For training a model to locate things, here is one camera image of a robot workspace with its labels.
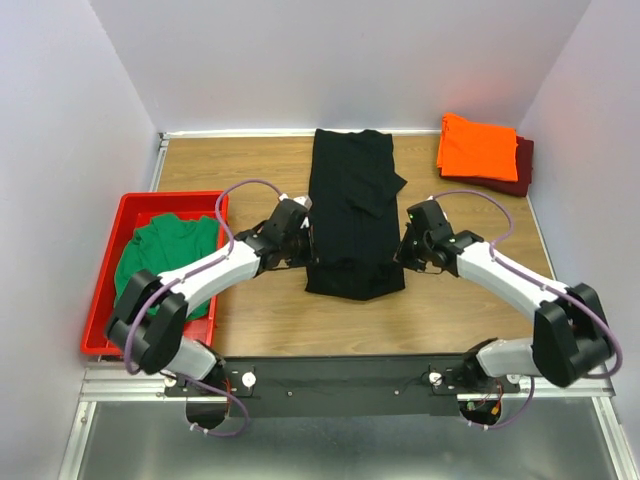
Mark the black t shirt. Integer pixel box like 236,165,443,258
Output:
306,129,407,301

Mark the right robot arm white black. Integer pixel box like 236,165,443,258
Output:
395,198,619,392

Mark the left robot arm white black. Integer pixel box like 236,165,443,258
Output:
104,195,312,395

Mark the orange folded t shirt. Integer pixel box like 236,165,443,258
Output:
436,113,518,182

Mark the green crumpled t shirt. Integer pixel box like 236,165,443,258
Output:
113,213,219,305

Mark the dark red folded t shirt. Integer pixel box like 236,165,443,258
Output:
438,136,534,198

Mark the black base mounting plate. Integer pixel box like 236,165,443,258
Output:
164,354,520,431

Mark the red plastic tray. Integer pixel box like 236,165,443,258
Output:
80,191,220,357

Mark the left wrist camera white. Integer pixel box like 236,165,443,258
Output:
279,193,312,210

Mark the aluminium frame rail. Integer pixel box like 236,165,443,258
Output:
79,361,615,402

